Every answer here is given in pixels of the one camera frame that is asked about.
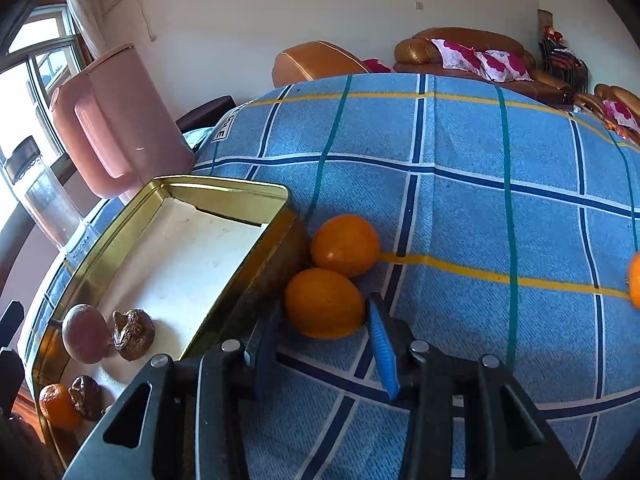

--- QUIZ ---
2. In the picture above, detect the blue plaid tablecloth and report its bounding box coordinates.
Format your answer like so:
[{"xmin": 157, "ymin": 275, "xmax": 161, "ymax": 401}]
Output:
[{"xmin": 37, "ymin": 72, "xmax": 640, "ymax": 480}]

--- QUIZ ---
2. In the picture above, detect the brown leather sofa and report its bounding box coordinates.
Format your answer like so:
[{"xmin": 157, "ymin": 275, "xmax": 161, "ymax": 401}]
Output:
[{"xmin": 394, "ymin": 27, "xmax": 575, "ymax": 108}]

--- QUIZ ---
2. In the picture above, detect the small mandarin orange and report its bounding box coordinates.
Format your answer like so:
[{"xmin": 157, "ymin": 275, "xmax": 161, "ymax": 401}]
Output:
[{"xmin": 39, "ymin": 383, "xmax": 81, "ymax": 429}]

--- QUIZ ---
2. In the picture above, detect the brown wrinkled fruit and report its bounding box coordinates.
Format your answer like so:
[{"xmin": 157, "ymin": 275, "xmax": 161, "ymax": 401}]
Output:
[{"xmin": 111, "ymin": 309, "xmax": 155, "ymax": 362}]

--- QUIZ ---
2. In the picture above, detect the dark storage rack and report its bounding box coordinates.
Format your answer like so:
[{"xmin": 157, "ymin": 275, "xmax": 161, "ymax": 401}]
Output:
[{"xmin": 537, "ymin": 9, "xmax": 588, "ymax": 93}]

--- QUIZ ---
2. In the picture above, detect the pale curtain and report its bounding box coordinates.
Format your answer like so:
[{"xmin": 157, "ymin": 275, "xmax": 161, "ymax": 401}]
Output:
[{"xmin": 65, "ymin": 0, "xmax": 108, "ymax": 61}]

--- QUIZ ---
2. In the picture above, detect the dark wrinkled passion fruit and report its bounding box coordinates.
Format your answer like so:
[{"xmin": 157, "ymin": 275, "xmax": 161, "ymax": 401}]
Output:
[{"xmin": 68, "ymin": 375, "xmax": 103, "ymax": 422}]

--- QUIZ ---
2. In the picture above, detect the large orange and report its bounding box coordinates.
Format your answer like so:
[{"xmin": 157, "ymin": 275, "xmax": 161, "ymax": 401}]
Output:
[
  {"xmin": 311, "ymin": 214, "xmax": 381, "ymax": 278},
  {"xmin": 285, "ymin": 267, "xmax": 367, "ymax": 339}
]

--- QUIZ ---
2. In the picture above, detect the brown leather armchair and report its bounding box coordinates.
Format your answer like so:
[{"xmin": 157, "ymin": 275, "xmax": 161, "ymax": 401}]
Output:
[
  {"xmin": 272, "ymin": 41, "xmax": 373, "ymax": 88},
  {"xmin": 575, "ymin": 84, "xmax": 640, "ymax": 148}
]

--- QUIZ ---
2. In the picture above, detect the white pink floral pillow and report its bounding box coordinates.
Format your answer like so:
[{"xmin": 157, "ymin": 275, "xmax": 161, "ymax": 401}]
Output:
[
  {"xmin": 431, "ymin": 38, "xmax": 488, "ymax": 71},
  {"xmin": 472, "ymin": 50, "xmax": 533, "ymax": 82}
]

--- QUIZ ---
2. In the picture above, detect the dark round side table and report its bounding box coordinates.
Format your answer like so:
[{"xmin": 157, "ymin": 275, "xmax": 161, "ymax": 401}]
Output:
[{"xmin": 175, "ymin": 95, "xmax": 236, "ymax": 133}]

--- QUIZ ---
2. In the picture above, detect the window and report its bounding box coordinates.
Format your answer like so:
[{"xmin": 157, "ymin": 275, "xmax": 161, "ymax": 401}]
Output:
[{"xmin": 0, "ymin": 5, "xmax": 83, "ymax": 161}]

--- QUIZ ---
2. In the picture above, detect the gold metal tin box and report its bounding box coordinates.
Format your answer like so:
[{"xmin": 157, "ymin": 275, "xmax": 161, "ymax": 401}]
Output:
[{"xmin": 25, "ymin": 175, "xmax": 311, "ymax": 471}]

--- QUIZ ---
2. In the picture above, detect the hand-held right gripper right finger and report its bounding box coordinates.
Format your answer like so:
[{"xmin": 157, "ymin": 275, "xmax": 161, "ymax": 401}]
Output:
[{"xmin": 365, "ymin": 292, "xmax": 581, "ymax": 480}]

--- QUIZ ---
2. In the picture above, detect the pink electric kettle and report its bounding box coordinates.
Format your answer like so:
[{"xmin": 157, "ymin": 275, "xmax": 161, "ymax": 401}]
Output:
[{"xmin": 50, "ymin": 44, "xmax": 196, "ymax": 200}]

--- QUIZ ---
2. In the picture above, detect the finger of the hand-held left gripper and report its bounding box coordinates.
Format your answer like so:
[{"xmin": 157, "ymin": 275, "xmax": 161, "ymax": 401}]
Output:
[
  {"xmin": 0, "ymin": 300, "xmax": 25, "ymax": 353},
  {"xmin": 0, "ymin": 347, "xmax": 27, "ymax": 413}
]

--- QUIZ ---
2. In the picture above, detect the purple round fruit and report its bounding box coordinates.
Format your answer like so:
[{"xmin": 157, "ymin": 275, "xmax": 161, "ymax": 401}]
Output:
[{"xmin": 61, "ymin": 304, "xmax": 113, "ymax": 363}]

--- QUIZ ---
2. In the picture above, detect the clear glass bottle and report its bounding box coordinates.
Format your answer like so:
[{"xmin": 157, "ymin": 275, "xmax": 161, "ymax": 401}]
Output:
[{"xmin": 2, "ymin": 136, "xmax": 83, "ymax": 251}]

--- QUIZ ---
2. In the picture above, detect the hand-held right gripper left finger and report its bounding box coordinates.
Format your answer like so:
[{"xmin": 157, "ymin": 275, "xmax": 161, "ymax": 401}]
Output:
[{"xmin": 62, "ymin": 305, "xmax": 286, "ymax": 480}]

